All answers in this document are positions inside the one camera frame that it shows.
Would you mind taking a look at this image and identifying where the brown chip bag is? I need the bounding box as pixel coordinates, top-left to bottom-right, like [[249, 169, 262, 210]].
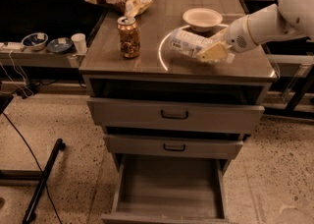
[[85, 0, 153, 17]]

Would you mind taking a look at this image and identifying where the middle grey drawer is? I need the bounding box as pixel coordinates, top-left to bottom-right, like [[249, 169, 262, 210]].
[[105, 135, 243, 159]]

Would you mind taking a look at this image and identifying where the white paper bowl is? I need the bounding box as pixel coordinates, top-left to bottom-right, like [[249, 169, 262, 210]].
[[183, 8, 223, 32]]

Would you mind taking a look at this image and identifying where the grey side shelf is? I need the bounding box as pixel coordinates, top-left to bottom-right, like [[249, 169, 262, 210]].
[[0, 49, 85, 68]]

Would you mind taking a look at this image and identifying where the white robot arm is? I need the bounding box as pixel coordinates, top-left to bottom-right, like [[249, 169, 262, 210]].
[[196, 0, 314, 63]]

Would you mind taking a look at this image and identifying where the grey drawer cabinet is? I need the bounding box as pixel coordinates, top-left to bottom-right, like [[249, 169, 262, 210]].
[[78, 0, 277, 170]]

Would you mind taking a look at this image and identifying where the grey drawer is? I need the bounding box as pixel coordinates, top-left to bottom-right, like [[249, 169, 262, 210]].
[[101, 154, 230, 224], [105, 135, 243, 159], [87, 98, 264, 135]]

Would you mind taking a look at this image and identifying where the top grey drawer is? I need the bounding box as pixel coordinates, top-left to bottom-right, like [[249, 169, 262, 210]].
[[87, 98, 264, 135]]

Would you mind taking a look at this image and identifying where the white bowl with blue inside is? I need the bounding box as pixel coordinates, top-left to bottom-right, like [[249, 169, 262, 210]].
[[22, 32, 48, 51]]

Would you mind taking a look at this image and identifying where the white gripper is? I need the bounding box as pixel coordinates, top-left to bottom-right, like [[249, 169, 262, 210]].
[[196, 15, 257, 63]]

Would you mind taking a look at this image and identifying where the white paper cup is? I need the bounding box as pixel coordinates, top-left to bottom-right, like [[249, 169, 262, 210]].
[[71, 33, 87, 54]]

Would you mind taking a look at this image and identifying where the blue plastic bottle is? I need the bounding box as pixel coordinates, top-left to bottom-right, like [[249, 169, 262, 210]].
[[169, 28, 213, 58]]

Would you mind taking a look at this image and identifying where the dark blue bowl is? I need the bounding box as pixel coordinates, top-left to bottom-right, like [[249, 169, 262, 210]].
[[47, 37, 73, 53]]

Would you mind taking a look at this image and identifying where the white power strip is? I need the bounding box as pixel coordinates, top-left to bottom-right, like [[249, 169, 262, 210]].
[[0, 42, 24, 51]]

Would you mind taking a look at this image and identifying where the black stand leg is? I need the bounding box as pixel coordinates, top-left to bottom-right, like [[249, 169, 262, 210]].
[[23, 139, 66, 224]]

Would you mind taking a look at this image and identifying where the black floor cable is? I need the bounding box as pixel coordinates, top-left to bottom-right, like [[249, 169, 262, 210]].
[[2, 112, 63, 224]]

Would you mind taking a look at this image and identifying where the bottom grey drawer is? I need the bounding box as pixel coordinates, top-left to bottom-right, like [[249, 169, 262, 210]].
[[101, 154, 230, 224]]

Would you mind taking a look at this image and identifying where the brown drink can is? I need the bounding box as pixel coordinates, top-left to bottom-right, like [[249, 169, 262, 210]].
[[117, 17, 140, 59]]

